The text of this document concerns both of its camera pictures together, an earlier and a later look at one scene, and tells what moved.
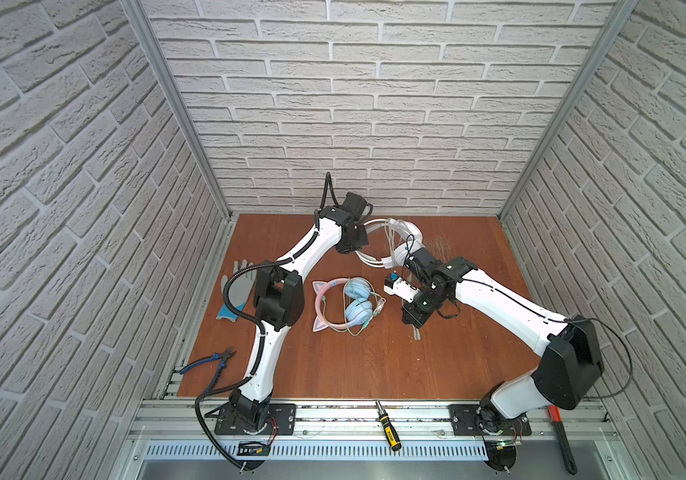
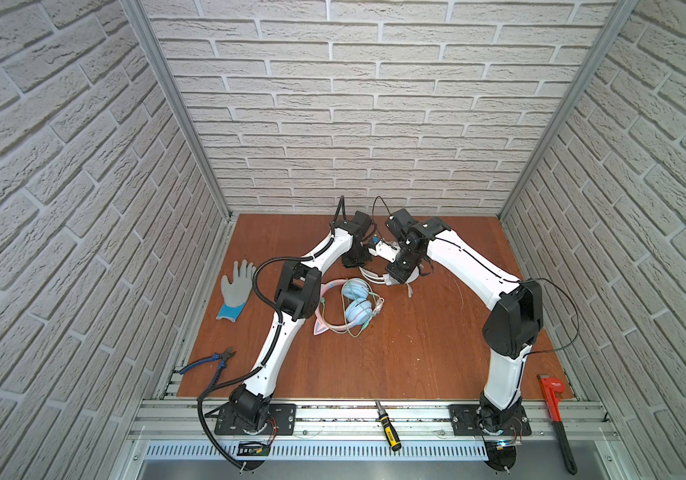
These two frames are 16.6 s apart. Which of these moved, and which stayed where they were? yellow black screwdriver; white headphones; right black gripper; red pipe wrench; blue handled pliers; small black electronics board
Moved: white headphones; right black gripper
Stayed: yellow black screwdriver; blue handled pliers; small black electronics board; red pipe wrench
